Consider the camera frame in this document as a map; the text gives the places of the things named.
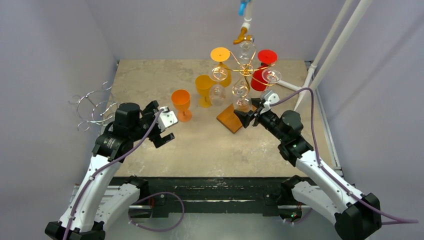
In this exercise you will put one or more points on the white pvc pipe frame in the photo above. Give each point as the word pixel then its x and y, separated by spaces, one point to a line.
pixel 348 29

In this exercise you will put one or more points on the orange plastic goblet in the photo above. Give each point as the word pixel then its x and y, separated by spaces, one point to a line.
pixel 181 100

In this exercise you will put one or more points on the brass faucet with blue handle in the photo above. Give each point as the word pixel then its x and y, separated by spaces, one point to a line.
pixel 245 10

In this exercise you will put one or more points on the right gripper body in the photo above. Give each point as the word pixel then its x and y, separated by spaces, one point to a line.
pixel 254 116

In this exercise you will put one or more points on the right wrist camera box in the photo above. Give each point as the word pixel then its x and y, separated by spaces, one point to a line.
pixel 267 99

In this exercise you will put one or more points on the clear short glass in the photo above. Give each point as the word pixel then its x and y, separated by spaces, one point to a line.
pixel 241 100
pixel 246 52

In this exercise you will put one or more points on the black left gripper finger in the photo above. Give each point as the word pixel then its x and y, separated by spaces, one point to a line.
pixel 151 108
pixel 159 141

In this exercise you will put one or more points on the red plastic wine glass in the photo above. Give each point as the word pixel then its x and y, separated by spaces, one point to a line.
pixel 266 57

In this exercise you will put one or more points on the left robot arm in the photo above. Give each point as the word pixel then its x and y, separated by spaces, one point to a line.
pixel 87 218

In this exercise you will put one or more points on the clear tall flute glass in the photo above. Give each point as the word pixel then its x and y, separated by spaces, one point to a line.
pixel 271 76

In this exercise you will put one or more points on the gold rack with wooden base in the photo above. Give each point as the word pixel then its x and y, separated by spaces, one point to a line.
pixel 249 64

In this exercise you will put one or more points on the yellow plastic goblet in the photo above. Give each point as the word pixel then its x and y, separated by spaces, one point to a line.
pixel 220 55
pixel 203 84

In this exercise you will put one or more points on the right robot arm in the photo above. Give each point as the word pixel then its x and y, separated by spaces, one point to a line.
pixel 347 208

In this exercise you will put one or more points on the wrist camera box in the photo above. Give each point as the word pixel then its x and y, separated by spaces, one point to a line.
pixel 166 118
pixel 267 99

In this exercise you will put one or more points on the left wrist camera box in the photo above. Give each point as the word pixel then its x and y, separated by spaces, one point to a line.
pixel 166 118

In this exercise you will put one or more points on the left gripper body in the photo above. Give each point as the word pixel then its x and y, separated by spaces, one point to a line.
pixel 138 131

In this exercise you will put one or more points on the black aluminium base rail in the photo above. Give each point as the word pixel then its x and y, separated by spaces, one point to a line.
pixel 267 196

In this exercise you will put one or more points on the chrome wine glass rack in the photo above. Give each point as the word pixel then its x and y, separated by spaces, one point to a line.
pixel 95 108

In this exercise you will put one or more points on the clear wine glass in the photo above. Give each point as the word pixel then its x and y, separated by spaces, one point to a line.
pixel 217 93

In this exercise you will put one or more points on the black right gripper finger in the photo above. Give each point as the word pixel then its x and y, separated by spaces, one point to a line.
pixel 246 117
pixel 258 102

